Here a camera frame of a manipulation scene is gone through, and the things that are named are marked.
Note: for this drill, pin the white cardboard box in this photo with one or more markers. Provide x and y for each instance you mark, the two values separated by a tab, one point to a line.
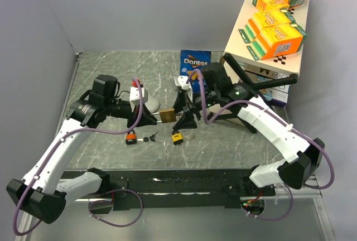
265	84

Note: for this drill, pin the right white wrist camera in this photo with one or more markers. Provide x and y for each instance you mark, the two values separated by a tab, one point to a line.
182	82

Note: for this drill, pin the yellow padlock black shackle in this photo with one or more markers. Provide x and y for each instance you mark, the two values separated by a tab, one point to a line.
177	137

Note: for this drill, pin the yellow sponge pack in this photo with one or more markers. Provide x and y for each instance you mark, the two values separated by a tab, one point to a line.
263	20
277	40

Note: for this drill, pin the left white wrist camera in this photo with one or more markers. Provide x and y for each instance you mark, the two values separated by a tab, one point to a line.
134	98

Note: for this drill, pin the blue Doritos chip bag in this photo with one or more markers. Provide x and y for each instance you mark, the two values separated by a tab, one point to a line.
191	60

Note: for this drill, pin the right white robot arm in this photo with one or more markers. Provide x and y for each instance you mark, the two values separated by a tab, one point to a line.
301	155

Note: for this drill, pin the black head key bunch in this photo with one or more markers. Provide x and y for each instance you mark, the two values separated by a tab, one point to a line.
151	138

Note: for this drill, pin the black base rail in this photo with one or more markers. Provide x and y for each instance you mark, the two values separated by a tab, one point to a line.
180	188

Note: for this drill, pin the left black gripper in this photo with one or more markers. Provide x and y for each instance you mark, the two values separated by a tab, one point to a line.
146	118

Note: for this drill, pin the white shelf board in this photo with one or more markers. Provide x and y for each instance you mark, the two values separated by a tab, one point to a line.
286	64

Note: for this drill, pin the front yellow sponge pack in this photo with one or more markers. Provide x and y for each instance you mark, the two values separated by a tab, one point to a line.
277	40

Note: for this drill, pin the brass padlock silver shackle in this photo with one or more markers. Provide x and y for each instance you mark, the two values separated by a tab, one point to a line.
166	116

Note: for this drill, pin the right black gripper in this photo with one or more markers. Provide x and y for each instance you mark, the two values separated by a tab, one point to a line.
182	102

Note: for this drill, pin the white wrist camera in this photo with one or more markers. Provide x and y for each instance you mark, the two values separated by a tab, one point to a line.
134	98
182	82

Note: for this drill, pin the black folding stand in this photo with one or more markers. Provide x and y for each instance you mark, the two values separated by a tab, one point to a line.
248	84

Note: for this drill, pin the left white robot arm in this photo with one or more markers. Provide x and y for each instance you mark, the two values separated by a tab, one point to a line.
40	192

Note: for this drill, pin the orange black small padlock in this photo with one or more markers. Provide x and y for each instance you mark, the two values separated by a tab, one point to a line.
131	138

